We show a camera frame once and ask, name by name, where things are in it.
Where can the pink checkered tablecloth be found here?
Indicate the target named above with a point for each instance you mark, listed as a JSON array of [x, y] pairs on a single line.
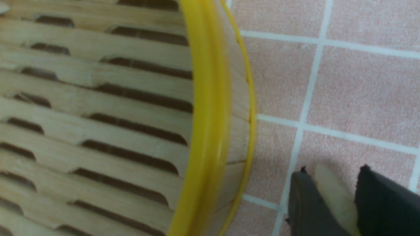
[[337, 82]]

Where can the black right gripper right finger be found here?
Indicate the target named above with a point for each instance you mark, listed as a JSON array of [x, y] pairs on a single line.
[[385, 208]]

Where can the pale green dumpling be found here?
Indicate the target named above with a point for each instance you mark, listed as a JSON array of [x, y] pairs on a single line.
[[338, 198]]

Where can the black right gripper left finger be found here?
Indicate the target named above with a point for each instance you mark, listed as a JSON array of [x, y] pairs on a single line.
[[308, 214]]

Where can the bamboo steamer tray yellow rim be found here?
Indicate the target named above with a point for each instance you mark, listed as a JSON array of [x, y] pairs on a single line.
[[123, 117]]

